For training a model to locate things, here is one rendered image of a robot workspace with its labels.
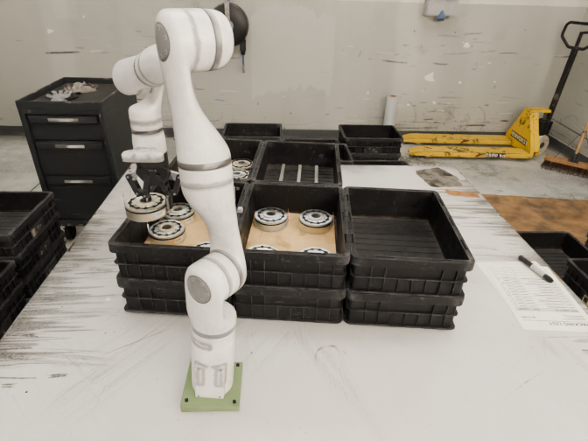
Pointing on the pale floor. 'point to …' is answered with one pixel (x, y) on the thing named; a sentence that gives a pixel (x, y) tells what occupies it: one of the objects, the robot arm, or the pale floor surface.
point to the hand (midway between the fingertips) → (158, 203)
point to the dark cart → (78, 145)
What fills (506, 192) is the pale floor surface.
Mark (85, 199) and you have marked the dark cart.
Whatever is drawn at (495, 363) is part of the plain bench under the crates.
